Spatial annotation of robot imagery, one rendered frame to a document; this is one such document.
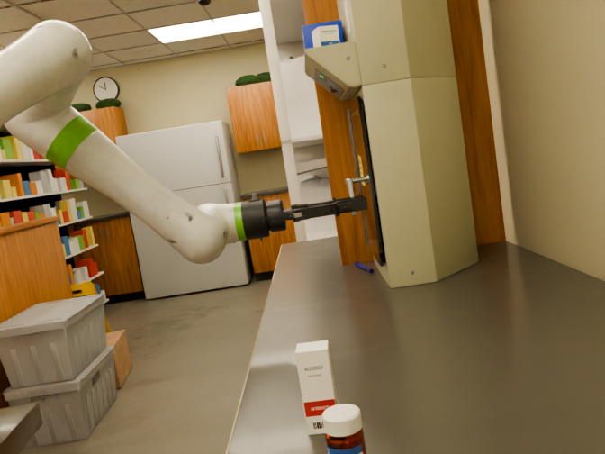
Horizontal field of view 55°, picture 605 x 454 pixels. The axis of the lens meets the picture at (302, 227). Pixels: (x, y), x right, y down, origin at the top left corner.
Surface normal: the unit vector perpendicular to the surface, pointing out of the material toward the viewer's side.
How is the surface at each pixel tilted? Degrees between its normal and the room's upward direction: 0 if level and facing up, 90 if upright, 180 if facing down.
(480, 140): 90
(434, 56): 90
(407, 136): 90
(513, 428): 0
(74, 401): 95
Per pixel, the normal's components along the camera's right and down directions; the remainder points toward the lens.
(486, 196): 0.00, 0.11
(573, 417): -0.15, -0.98
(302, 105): -0.51, 0.19
